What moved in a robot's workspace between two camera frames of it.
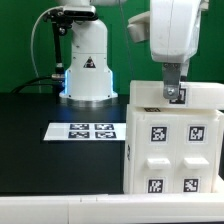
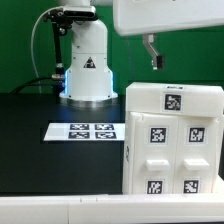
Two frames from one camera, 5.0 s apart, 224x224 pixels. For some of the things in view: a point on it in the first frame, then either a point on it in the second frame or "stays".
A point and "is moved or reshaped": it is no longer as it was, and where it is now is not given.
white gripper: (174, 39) → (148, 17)
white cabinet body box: (169, 150) stays
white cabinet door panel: (195, 157) stays
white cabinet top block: (150, 93) is moved or reshaped
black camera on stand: (62, 19) stays
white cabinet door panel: (156, 148) stays
